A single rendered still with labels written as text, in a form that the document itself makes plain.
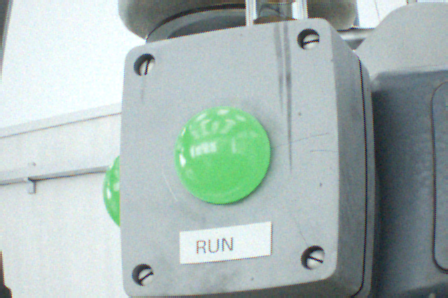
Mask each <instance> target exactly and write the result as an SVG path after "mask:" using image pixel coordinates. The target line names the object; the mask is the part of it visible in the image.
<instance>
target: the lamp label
mask: <svg viewBox="0 0 448 298"><path fill-rule="evenodd" d="M270 242H271V222H264V223H257V224H250V225H242V226H235V227H228V228H212V229H205V230H197V231H183V232H180V256H181V261H180V264H184V263H200V262H207V261H223V260H231V259H239V258H247V257H255V256H262V255H270Z"/></svg>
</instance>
